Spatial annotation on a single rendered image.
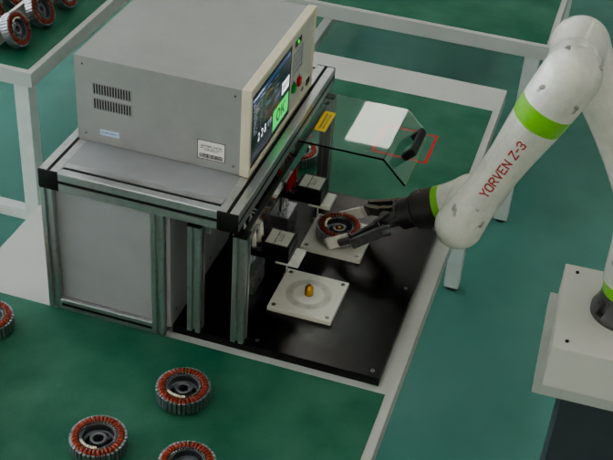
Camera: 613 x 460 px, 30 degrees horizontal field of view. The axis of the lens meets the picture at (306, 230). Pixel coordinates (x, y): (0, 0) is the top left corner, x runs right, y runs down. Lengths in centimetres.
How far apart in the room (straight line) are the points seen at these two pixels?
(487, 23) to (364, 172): 108
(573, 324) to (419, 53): 305
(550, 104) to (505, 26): 172
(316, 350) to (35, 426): 61
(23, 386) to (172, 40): 78
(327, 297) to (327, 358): 19
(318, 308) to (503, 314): 141
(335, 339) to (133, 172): 57
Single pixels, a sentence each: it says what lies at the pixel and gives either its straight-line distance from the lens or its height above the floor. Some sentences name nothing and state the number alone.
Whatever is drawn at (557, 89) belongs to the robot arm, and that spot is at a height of 138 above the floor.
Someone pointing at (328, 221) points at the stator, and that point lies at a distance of 279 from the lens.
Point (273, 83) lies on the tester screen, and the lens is 241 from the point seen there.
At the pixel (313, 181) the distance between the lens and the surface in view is 274.
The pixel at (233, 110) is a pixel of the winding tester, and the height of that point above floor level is 127.
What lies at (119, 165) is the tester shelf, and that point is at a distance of 242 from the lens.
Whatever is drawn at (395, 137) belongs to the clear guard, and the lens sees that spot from 266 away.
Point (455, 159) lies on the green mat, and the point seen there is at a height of 75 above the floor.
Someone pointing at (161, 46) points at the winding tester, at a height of 132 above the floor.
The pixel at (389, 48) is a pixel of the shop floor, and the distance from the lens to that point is 544.
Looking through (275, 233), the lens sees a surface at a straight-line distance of 255.
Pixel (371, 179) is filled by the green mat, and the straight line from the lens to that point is 308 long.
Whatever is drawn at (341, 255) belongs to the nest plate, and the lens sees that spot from 274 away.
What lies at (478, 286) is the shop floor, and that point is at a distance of 399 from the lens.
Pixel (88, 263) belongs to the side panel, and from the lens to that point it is 252.
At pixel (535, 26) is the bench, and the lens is 404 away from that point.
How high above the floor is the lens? 242
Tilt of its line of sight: 36 degrees down
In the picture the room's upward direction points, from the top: 4 degrees clockwise
